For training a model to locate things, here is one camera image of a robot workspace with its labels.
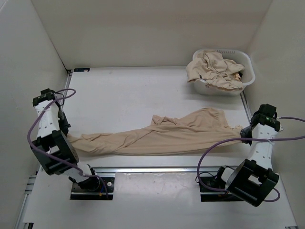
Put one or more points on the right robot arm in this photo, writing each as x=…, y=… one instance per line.
x=254, y=178

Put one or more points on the black corner label sticker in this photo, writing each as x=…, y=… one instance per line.
x=81, y=70

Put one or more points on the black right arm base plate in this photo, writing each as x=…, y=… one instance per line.
x=208, y=195

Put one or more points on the aluminium front table rail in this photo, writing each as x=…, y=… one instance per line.
x=144, y=169

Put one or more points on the aluminium left table rail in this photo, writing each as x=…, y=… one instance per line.
x=63, y=92

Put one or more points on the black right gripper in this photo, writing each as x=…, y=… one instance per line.
x=244, y=132

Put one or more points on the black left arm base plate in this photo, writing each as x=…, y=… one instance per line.
x=94, y=190

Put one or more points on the white front cover board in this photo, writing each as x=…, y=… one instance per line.
x=148, y=201

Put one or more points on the beige trousers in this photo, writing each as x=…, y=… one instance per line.
x=164, y=136

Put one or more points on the white laundry basket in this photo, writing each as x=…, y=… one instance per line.
x=248, y=75

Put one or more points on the aluminium right table rail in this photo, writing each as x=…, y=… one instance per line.
x=246, y=106

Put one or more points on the aluminium table rail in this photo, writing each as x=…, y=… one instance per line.
x=246, y=106
x=144, y=169
x=63, y=92

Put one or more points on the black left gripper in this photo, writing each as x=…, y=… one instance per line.
x=64, y=126

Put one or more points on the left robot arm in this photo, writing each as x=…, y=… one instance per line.
x=51, y=147

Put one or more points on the beige clothes in basket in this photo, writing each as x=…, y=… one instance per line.
x=216, y=71

